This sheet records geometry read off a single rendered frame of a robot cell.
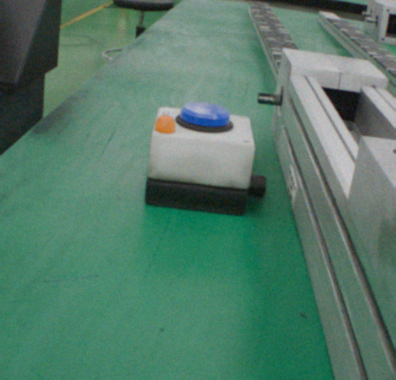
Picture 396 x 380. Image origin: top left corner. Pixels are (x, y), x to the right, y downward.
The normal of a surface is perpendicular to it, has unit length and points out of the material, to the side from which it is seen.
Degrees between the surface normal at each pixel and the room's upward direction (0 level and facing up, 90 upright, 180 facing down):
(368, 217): 90
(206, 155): 90
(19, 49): 44
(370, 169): 90
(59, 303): 0
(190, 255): 0
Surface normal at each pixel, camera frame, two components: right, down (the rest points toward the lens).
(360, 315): -0.99, -0.11
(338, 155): 0.11, -0.92
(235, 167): -0.02, 0.37
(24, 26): -0.01, -0.41
